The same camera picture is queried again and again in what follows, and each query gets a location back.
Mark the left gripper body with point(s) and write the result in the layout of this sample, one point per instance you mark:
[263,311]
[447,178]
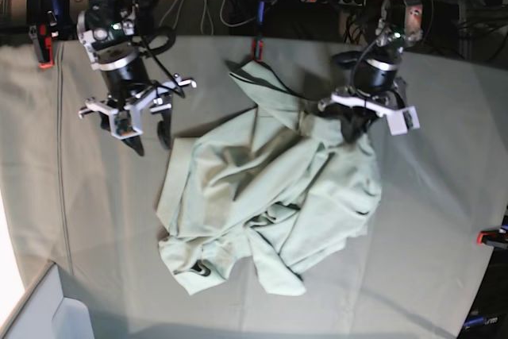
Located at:
[385,103]

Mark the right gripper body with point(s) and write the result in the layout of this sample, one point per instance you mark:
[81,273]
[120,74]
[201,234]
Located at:
[155,97]

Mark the light green polo t-shirt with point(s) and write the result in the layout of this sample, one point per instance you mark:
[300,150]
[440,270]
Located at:
[277,184]

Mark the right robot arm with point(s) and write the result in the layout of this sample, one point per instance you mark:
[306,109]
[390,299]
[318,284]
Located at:
[123,44]

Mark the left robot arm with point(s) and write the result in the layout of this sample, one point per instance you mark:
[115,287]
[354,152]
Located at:
[374,90]

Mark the red clamp at centre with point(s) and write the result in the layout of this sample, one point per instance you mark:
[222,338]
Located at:
[257,42]

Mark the red clamp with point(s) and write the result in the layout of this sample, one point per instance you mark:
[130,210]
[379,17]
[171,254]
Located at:
[41,20]
[257,42]
[495,238]

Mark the red clamp at left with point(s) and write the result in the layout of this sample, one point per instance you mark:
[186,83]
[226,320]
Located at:
[41,20]

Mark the red clamp at right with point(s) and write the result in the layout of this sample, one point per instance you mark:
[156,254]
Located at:
[495,238]

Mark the white plastic bin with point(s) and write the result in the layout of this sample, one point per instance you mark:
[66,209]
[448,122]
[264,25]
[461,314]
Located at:
[45,312]

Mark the blue clamp at bottom right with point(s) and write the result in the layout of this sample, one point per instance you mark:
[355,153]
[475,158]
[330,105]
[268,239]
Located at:
[480,321]

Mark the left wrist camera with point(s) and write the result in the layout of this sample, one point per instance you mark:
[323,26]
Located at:
[402,121]

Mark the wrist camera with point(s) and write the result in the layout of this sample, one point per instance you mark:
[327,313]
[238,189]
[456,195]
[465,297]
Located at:
[402,121]
[124,126]

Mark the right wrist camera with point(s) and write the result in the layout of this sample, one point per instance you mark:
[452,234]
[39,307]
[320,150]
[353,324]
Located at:
[124,126]

